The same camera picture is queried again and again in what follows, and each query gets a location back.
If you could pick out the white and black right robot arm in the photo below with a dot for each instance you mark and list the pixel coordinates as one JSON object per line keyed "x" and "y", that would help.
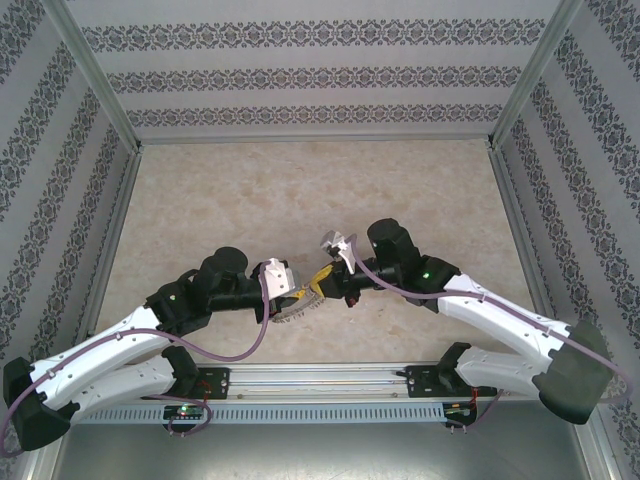
{"x": 500, "y": 315}

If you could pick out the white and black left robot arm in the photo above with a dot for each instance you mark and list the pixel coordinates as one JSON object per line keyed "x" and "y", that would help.
{"x": 100, "y": 350}

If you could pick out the small circuit board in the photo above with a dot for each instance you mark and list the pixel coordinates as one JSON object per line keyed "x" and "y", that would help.
{"x": 185, "y": 412}
{"x": 457, "y": 410}

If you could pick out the grey metal front panel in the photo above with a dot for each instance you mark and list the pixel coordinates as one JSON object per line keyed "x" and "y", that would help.
{"x": 320, "y": 455}

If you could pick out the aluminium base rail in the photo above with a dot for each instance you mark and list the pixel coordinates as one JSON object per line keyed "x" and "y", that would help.
{"x": 320, "y": 382}

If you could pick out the aluminium frame post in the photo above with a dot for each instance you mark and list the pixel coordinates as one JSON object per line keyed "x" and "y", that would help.
{"x": 100, "y": 85}
{"x": 530, "y": 80}

